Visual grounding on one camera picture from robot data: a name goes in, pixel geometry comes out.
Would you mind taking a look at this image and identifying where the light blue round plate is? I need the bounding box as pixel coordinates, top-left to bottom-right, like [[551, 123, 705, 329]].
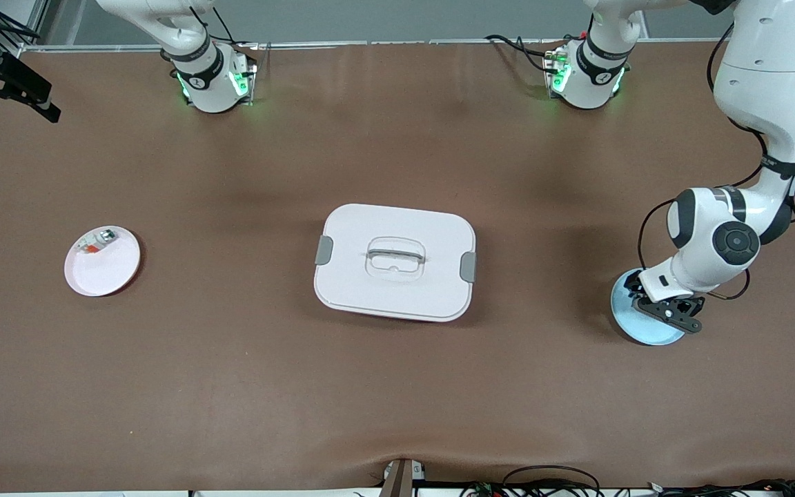
[[610, 268, 689, 347]]

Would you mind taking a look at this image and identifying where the pink round plate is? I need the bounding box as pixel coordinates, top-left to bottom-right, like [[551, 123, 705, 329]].
[[64, 225, 141, 298]]

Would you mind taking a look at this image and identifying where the white lidded storage box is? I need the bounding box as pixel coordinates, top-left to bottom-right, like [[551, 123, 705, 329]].
[[313, 203, 478, 324]]

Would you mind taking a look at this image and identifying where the brown table mat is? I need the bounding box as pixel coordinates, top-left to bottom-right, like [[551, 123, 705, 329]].
[[0, 40, 795, 494]]

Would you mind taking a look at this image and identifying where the aluminium frame post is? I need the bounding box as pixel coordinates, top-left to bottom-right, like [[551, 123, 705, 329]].
[[0, 0, 60, 56]]

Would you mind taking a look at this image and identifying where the white and orange switch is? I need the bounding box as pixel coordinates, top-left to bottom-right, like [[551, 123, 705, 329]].
[[77, 230, 119, 256]]

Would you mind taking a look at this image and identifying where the black floor cable bundle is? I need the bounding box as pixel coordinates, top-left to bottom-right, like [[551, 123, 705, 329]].
[[646, 478, 795, 497], [460, 465, 605, 497]]

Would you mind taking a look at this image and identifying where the black base power cable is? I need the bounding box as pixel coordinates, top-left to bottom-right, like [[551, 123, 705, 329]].
[[484, 33, 551, 70]]

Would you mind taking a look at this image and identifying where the metal table clamp bracket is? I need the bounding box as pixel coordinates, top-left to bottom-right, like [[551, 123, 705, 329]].
[[379, 458, 427, 497]]

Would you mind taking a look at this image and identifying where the silver table edge rail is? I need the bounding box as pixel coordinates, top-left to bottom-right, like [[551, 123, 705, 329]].
[[21, 38, 595, 52]]

